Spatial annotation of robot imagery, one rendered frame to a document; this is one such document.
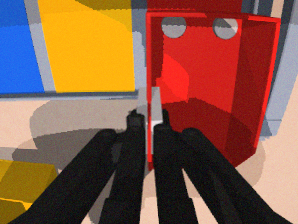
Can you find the yellow bin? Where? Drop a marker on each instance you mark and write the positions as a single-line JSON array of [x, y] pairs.
[[22, 182]]

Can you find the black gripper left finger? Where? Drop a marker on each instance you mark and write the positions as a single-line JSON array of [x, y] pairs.
[[70, 196]]

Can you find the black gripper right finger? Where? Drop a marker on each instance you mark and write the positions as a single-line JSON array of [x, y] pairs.
[[228, 196]]

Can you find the red bin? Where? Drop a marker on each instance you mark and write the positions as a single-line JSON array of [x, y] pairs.
[[217, 85]]

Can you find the dark grey metal shelf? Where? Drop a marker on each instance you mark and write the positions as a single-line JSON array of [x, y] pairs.
[[96, 49]]

